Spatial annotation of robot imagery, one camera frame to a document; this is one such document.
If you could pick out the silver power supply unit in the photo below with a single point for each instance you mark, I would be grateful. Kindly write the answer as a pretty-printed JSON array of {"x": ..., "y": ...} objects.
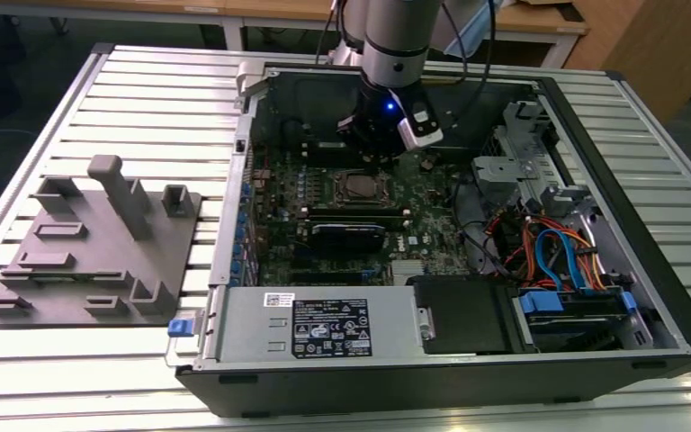
[{"x": 249, "y": 324}]

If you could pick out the black graphics card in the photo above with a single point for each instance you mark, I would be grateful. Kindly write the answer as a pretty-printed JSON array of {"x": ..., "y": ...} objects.
[{"x": 348, "y": 238}]

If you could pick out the hard disk in blue carrier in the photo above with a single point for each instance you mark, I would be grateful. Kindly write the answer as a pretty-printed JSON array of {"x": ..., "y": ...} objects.
[{"x": 540, "y": 303}]

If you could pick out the grey parts rack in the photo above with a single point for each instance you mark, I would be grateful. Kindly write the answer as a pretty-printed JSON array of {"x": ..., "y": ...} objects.
[{"x": 105, "y": 252}]

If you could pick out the black open PC case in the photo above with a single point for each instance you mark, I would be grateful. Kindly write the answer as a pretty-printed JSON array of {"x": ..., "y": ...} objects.
[{"x": 381, "y": 391}]

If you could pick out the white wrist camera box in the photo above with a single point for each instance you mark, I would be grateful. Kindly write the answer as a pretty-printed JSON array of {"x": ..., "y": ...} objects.
[{"x": 417, "y": 139}]

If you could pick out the grey metal drive cage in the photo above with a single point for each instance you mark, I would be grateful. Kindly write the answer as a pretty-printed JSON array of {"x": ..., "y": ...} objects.
[{"x": 501, "y": 168}]

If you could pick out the wooden cabinet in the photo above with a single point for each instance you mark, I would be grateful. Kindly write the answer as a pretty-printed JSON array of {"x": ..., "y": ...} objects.
[{"x": 670, "y": 45}]

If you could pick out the black optical drive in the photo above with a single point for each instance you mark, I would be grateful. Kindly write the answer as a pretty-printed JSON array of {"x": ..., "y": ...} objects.
[{"x": 465, "y": 315}]

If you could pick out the small silver heat sink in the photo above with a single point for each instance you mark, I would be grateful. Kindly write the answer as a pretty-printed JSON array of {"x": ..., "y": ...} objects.
[{"x": 411, "y": 267}]

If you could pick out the CPU socket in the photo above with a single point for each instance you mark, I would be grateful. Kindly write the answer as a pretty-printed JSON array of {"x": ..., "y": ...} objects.
[{"x": 338, "y": 202}]

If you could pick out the wooden desk white frame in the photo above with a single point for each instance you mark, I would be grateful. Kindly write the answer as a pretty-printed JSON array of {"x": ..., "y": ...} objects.
[{"x": 549, "y": 24}]

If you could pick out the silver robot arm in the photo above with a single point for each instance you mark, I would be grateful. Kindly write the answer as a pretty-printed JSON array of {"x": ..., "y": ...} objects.
[{"x": 393, "y": 45}]

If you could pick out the blue case latch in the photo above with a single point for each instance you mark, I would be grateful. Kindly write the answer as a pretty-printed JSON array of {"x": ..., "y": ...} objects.
[{"x": 178, "y": 328}]

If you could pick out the green motherboard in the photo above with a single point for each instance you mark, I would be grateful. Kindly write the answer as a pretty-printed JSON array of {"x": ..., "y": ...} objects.
[{"x": 429, "y": 225}]

